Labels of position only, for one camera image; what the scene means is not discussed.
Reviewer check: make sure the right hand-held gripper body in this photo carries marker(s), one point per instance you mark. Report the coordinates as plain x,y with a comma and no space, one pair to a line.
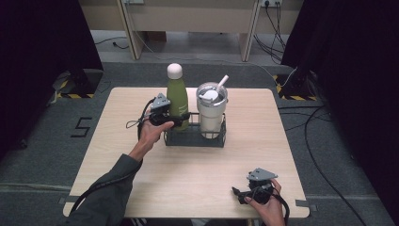
260,183

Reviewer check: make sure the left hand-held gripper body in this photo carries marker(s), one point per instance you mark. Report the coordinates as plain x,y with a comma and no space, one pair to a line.
159,108

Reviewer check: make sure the green bottle with white cap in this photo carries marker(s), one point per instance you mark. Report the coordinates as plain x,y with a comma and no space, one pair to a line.
177,97

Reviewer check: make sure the person's left hand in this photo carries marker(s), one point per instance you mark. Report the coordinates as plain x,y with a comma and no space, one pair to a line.
150,135

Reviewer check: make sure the person's right hand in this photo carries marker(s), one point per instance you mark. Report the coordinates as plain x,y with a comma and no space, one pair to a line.
269,210

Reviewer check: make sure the white tumbler with straw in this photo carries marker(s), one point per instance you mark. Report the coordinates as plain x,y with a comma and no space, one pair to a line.
211,109

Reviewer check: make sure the grey tape strip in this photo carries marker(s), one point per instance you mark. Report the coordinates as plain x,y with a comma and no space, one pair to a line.
306,204
67,200

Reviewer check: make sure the stand base with striped tape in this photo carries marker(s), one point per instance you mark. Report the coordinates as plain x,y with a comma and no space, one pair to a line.
296,86
80,84

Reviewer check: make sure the light wooden desk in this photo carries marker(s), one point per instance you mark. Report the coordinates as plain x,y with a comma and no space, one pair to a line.
191,22

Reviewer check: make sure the black curtain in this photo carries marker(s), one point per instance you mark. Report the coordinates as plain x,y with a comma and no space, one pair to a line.
37,62
354,78

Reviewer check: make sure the white wall socket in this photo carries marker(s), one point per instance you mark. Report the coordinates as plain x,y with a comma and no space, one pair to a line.
271,2

